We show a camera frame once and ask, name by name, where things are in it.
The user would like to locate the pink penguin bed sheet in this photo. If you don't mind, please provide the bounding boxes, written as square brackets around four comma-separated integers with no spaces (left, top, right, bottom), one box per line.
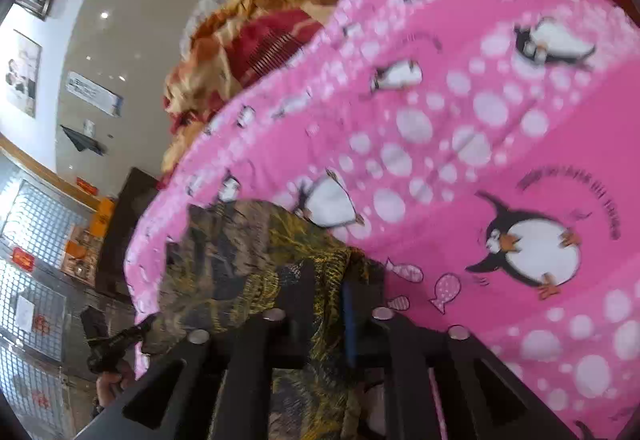
[125,0,639,439]

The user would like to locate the brown yellow patterned cloth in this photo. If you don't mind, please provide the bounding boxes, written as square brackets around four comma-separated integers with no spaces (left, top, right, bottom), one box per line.
[142,200,385,439]

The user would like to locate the framed wall picture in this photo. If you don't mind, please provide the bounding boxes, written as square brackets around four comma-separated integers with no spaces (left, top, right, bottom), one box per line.
[1,29,42,118]

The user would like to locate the red yellow floral blanket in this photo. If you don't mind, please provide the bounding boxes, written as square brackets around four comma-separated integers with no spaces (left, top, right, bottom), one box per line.
[160,0,338,178]

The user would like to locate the metal grille door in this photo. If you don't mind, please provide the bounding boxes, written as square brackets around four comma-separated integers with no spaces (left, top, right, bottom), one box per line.
[1,157,134,439]

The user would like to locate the white wall calendar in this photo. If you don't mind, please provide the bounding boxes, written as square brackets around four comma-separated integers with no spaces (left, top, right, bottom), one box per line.
[65,71,122,118]

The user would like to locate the orange box on table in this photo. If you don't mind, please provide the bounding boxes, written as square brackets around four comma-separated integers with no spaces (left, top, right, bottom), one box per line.
[88,197,116,238]

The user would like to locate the dark cloth on wall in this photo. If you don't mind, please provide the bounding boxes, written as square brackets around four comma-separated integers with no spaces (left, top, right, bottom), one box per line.
[61,126,106,156]

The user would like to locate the dark wooden side table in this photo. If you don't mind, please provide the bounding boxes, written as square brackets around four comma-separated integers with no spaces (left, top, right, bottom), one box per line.
[96,168,158,303]

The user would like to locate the person's left hand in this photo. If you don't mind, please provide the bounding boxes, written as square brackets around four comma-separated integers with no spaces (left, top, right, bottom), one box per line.
[92,360,136,417]

